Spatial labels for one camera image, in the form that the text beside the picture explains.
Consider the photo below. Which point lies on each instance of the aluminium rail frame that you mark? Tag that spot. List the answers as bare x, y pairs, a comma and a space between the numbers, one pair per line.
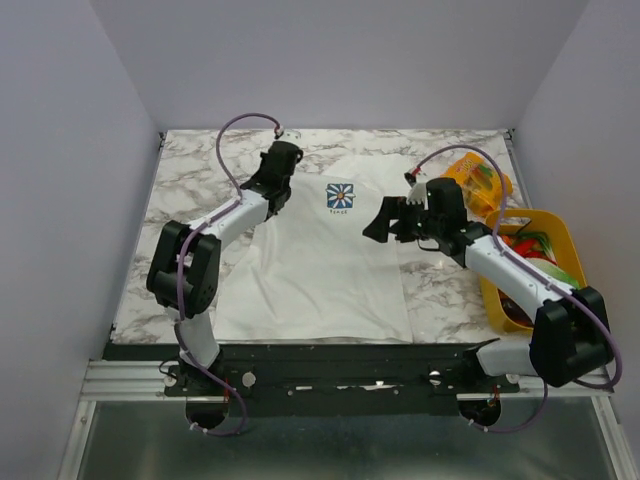
126, 428

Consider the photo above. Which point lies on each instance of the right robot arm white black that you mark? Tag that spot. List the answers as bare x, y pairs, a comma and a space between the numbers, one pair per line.
570, 333

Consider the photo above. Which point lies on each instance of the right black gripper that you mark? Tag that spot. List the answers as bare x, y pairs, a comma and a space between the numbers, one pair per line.
400, 221

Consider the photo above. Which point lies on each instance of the toy red chili pepper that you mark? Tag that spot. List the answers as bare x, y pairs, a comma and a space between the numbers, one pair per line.
527, 247

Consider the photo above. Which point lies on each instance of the white t-shirt with flower print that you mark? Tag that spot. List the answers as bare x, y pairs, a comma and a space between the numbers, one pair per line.
310, 274

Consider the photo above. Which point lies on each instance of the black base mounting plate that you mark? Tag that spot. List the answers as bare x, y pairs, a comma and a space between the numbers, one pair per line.
328, 380

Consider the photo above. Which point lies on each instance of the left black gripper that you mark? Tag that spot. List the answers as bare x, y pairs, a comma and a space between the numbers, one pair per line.
262, 166

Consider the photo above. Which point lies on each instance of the toy purple eggplant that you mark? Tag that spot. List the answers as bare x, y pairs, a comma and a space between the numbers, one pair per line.
515, 313

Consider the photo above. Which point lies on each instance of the orange candy bag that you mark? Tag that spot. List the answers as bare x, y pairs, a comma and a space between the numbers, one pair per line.
480, 183

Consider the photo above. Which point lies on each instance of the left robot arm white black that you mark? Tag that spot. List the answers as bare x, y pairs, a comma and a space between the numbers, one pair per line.
184, 272

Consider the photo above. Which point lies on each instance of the toy green onion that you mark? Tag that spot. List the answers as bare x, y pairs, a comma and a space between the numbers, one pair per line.
542, 237

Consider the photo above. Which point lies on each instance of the yellow plastic basket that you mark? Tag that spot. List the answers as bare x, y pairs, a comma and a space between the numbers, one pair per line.
563, 254

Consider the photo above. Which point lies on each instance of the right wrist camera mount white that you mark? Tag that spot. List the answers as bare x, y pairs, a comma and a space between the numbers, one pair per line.
417, 194

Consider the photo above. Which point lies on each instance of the toy napa cabbage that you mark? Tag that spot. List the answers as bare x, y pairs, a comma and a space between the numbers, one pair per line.
553, 271

